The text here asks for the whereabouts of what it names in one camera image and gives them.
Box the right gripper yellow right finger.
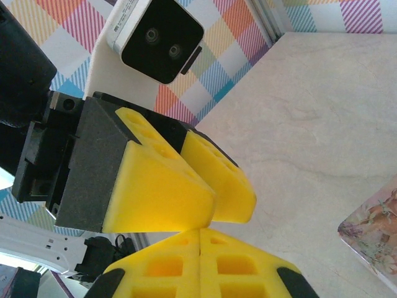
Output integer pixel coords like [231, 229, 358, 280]
[200, 227, 321, 298]

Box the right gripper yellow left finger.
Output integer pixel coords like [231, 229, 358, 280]
[88, 228, 202, 298]

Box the pink illustrated tin box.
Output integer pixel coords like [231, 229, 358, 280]
[337, 173, 397, 291]

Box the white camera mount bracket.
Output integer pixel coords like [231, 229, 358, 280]
[85, 38, 162, 109]

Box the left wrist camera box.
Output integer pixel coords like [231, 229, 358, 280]
[105, 0, 205, 85]

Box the aluminium frame post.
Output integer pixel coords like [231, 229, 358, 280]
[246, 0, 288, 47]

